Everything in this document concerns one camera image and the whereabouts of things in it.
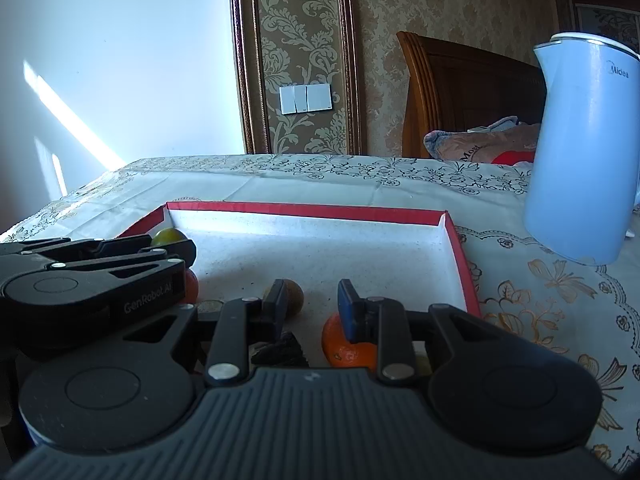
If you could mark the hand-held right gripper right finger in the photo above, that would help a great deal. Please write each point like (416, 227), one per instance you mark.
(352, 315)

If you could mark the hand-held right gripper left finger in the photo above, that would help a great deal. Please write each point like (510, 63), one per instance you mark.
(275, 310)

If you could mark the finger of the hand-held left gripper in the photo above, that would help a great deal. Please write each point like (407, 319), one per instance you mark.
(175, 252)
(100, 266)

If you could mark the green citrus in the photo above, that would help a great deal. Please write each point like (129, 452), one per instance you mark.
(167, 236)

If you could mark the brown kiwi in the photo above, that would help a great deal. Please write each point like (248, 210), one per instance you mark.
(295, 297)

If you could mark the small orange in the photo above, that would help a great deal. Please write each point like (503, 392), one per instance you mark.
(340, 350)

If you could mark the large orange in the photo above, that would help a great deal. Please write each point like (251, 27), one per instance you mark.
(191, 287)

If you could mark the black cake block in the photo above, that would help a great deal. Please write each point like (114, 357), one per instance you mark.
(285, 352)

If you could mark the red cardboard box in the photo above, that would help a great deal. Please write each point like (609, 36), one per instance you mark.
(325, 245)

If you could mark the folded bedding pile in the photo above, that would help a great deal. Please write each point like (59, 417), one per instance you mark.
(480, 145)

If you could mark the wooden bed headboard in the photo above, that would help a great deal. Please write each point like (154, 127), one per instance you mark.
(465, 95)

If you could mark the light blue electric kettle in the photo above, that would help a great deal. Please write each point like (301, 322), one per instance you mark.
(580, 160)

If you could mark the patterned wardrobe door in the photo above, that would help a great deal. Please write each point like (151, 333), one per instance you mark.
(607, 25)

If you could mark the white wall switch panel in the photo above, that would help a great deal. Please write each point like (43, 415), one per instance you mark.
(305, 98)

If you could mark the gold-framed floral wall panel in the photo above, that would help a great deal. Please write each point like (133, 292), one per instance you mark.
(300, 35)

